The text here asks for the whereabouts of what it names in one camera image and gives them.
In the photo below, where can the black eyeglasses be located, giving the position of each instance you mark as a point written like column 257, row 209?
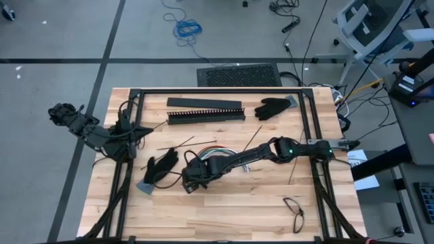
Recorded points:
column 300, row 213

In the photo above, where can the black box with labels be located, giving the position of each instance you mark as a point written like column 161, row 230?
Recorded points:
column 403, row 89

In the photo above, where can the black caster wheel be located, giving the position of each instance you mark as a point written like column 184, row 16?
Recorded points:
column 399, row 232

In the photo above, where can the black stand pole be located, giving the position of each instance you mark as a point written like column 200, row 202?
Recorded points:
column 418, row 64

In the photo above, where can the black desk crossbar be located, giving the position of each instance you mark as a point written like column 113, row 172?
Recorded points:
column 379, row 162

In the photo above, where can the black keyboard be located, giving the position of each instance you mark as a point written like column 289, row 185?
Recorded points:
column 425, row 203

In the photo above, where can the black raceway cover strip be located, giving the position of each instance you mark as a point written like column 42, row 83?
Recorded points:
column 203, row 103

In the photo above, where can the grey office chair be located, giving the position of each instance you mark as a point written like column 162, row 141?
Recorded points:
column 359, row 20

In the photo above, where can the black aluminium frame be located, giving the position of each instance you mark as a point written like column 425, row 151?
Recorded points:
column 220, row 91

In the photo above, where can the grey desk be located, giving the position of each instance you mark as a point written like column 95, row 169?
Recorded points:
column 417, row 128
column 412, row 176

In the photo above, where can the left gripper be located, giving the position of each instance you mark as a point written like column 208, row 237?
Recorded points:
column 123, row 132

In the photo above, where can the white paper sheet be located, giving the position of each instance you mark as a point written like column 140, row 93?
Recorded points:
column 368, row 183

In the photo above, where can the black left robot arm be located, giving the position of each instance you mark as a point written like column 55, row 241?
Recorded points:
column 84, row 130

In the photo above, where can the small black floor object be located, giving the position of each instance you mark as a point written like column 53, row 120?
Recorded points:
column 245, row 3
column 8, row 13

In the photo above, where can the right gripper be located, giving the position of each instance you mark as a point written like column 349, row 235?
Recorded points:
column 200, row 171

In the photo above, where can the black perforated case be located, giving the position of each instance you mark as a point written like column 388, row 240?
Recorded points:
column 240, row 76

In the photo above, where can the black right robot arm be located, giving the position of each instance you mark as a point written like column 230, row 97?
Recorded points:
column 251, row 156

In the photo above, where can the black work glove grey cuff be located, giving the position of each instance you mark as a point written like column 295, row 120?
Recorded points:
column 159, row 169
column 271, row 108

